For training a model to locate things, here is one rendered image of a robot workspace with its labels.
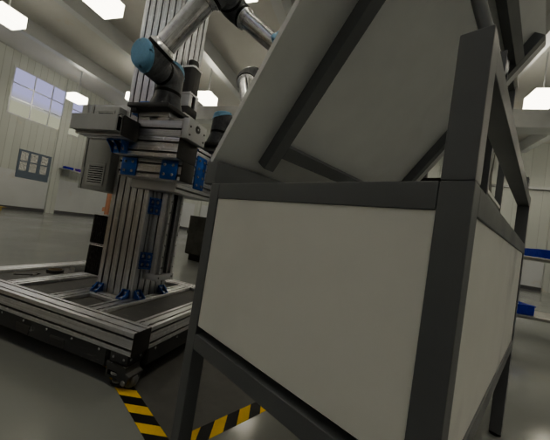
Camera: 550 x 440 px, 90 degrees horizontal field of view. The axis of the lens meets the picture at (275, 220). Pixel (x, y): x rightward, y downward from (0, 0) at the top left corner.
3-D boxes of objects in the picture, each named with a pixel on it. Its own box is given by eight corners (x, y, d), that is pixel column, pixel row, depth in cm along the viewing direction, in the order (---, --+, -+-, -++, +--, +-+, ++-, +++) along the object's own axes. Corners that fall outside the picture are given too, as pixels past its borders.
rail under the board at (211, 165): (203, 183, 79) (207, 161, 79) (379, 228, 162) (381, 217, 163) (214, 183, 75) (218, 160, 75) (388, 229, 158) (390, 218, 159)
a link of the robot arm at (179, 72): (186, 99, 134) (190, 72, 135) (169, 84, 121) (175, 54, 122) (165, 99, 137) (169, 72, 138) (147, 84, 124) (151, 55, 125)
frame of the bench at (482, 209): (163, 477, 73) (211, 183, 76) (366, 367, 157) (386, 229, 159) (383, 875, 31) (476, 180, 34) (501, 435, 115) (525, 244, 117)
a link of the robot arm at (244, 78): (237, 55, 138) (244, 111, 110) (257, 63, 143) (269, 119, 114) (230, 76, 146) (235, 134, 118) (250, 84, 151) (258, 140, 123)
